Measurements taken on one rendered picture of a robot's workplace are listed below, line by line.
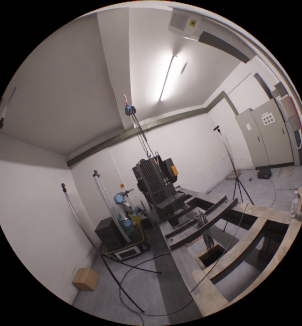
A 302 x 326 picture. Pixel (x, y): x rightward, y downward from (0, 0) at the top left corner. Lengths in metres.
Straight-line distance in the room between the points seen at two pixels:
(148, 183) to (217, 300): 1.60
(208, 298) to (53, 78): 2.32
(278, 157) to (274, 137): 0.51
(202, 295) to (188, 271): 0.24
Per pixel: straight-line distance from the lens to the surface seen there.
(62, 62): 1.54
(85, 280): 2.15
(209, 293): 0.80
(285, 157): 3.30
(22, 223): 2.07
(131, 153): 2.87
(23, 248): 2.03
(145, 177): 1.60
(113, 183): 2.85
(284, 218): 1.10
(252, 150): 3.51
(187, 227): 1.24
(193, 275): 0.88
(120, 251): 2.16
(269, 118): 3.12
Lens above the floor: 1.44
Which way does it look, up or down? 3 degrees up
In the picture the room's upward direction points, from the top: 25 degrees counter-clockwise
